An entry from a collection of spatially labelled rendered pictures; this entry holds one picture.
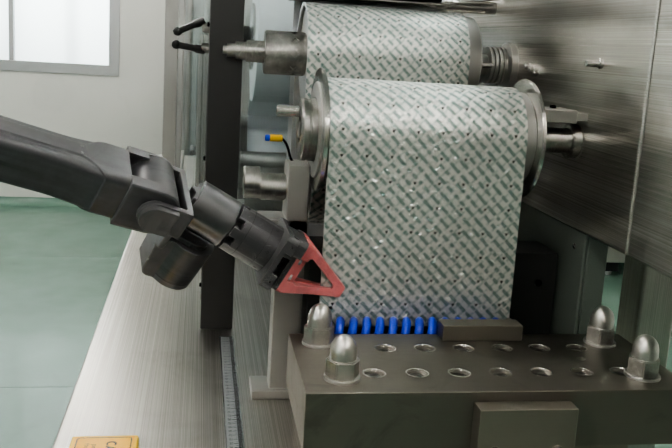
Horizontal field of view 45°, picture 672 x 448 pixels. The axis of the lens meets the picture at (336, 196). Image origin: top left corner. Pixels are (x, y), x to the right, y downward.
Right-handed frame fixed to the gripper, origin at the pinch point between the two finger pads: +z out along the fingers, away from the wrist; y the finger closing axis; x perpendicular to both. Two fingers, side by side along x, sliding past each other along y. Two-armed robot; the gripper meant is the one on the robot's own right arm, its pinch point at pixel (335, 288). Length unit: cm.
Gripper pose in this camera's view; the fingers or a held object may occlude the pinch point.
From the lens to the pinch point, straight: 96.5
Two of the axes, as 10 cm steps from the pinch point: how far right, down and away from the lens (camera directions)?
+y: 1.6, 1.9, -9.7
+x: 5.5, -8.4, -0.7
